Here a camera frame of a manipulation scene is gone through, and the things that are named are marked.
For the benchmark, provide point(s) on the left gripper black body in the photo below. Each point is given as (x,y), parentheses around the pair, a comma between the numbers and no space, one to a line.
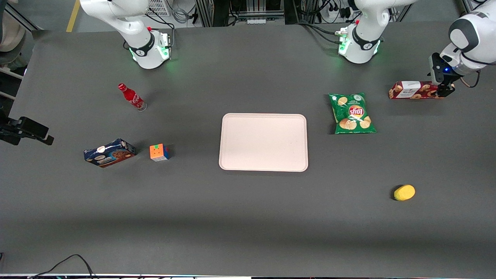
(448,81)

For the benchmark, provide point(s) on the red cookie box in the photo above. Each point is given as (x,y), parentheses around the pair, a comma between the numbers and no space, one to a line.
(412,90)

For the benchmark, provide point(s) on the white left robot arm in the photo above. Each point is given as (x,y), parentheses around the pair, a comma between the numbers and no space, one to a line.
(364,42)

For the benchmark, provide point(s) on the blue chocolate cookie box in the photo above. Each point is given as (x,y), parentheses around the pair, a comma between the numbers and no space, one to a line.
(110,153)

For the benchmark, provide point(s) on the white rectangular plastic tray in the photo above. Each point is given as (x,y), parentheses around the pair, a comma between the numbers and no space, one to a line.
(263,142)

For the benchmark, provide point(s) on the green Lays chips bag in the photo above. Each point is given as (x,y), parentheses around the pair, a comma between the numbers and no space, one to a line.
(352,114)

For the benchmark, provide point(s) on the beige padded seat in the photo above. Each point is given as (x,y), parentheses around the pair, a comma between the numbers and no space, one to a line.
(11,35)

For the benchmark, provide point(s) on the yellow lemon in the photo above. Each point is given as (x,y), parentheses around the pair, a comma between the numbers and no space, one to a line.
(404,192)

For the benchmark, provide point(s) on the red cola bottle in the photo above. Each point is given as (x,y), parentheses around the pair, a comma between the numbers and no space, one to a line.
(132,97)

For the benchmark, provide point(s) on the power strip with black plugs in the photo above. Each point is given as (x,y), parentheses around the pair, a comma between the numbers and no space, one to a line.
(338,11)

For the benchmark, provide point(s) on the orange-faced Rubik's cube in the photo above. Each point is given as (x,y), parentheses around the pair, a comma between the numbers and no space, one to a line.
(158,152)

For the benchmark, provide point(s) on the white mesh basket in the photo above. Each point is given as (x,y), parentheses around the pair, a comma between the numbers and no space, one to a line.
(158,7)

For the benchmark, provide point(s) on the white power strip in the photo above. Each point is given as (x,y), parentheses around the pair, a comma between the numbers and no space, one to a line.
(256,21)

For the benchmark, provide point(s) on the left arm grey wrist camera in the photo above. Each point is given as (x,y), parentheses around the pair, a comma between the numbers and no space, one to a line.
(436,69)

